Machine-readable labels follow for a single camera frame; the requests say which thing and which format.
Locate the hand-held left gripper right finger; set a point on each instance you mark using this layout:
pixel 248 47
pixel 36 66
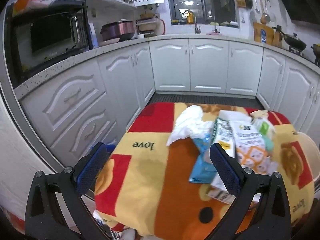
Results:
pixel 225 170

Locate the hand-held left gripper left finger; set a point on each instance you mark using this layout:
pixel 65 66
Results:
pixel 92 166

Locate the blue packet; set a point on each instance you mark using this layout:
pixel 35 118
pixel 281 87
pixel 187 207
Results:
pixel 201 170

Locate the orange patterned paper box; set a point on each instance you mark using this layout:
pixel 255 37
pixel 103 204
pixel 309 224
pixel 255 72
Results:
pixel 252 155

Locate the green white snack packet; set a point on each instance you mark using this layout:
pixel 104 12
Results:
pixel 225 135

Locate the green white noodle packet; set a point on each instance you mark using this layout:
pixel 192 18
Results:
pixel 263 130

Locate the white tissue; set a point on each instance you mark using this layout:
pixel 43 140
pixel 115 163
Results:
pixel 187 125

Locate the brown paper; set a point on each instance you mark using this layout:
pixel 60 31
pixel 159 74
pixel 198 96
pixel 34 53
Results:
pixel 260 114

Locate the white bin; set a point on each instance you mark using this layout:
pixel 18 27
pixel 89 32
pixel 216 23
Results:
pixel 312 152

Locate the printed red yellow blanket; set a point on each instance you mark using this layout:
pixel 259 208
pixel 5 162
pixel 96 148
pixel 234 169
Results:
pixel 150 180

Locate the dark striped floor mat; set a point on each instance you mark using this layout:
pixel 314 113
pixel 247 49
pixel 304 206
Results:
pixel 200 98

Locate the white kitchen base cabinets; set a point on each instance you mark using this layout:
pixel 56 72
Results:
pixel 207 65

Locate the speckled kitchen countertop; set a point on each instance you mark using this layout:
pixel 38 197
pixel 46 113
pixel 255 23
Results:
pixel 75 57

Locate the pink plate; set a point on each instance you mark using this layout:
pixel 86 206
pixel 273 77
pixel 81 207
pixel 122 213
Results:
pixel 107 42

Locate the black microwave oven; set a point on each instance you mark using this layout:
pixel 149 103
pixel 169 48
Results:
pixel 47 40

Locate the pink cloth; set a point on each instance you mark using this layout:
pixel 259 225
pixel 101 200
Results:
pixel 213 33

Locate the gas stove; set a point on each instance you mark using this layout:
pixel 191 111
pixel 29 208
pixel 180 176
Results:
pixel 296 50

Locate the blue white carton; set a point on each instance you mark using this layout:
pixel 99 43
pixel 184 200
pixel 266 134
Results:
pixel 263 36

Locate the pink rice cooker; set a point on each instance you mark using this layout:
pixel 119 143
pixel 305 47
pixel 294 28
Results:
pixel 117 28

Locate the wooden knife block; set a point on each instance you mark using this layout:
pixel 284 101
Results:
pixel 276 38

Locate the wooden cutting board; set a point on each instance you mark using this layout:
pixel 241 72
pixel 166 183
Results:
pixel 257 32

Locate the black wok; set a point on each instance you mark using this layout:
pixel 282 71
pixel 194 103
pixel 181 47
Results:
pixel 295 41

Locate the metal sink faucet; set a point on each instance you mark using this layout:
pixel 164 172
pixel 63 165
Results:
pixel 196 25

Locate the yellow lid casserole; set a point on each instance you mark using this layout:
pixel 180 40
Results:
pixel 317 52

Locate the stacked food containers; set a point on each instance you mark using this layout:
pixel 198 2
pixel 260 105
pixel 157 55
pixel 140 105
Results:
pixel 147 26

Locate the pink rimmed cutting board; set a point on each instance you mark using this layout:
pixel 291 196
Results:
pixel 162 27

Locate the hanging wooden spatula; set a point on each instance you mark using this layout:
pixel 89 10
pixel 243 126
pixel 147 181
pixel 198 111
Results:
pixel 263 18

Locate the small yellow oil bottle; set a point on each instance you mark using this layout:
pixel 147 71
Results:
pixel 190 17

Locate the hanging metal strainer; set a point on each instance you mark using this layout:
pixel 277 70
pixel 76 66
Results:
pixel 268 17

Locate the hanging metal ladle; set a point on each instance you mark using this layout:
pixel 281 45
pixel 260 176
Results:
pixel 257 10

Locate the dark kitchen window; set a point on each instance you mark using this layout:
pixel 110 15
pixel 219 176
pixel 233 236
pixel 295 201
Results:
pixel 205 0

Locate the orange plastic bag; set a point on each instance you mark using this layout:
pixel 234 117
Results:
pixel 30 2

